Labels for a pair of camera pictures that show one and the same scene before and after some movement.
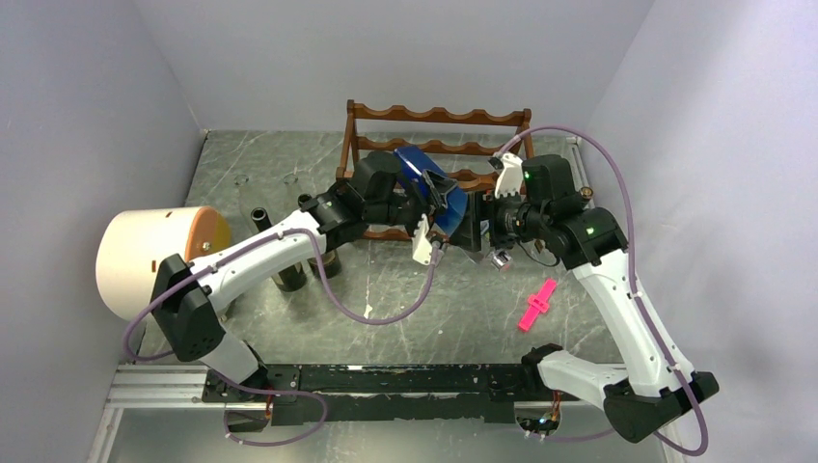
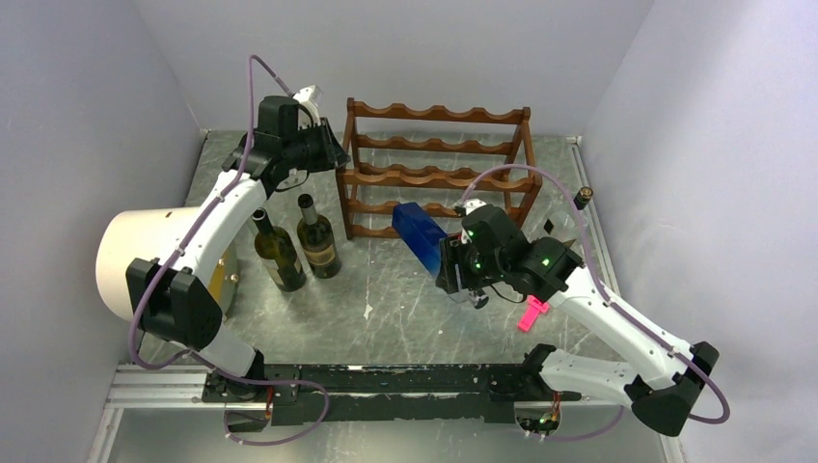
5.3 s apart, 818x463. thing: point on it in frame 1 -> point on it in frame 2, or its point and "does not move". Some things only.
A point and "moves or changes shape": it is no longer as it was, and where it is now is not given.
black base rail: [302, 394] does not move
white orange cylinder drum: [133, 244] does not move
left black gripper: [438, 189] -> [335, 154]
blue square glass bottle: [412, 164] moves or changes shape
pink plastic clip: [537, 303] does not move
